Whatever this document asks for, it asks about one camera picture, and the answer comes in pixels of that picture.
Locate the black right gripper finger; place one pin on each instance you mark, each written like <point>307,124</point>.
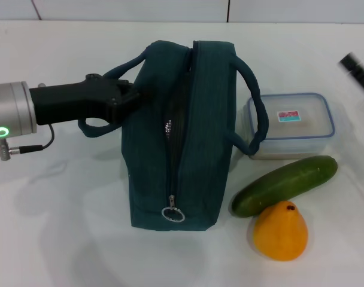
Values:
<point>360,77</point>

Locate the orange pear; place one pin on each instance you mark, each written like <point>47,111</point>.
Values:
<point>277,236</point>

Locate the dark teal fabric bag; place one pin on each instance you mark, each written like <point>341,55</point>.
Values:
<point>200,119</point>

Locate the clear blue-rimmed food container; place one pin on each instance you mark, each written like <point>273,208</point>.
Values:
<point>301,131</point>

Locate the green cucumber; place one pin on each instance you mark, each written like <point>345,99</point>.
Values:
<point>283,185</point>

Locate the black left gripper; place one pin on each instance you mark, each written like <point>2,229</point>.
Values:
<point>74,101</point>

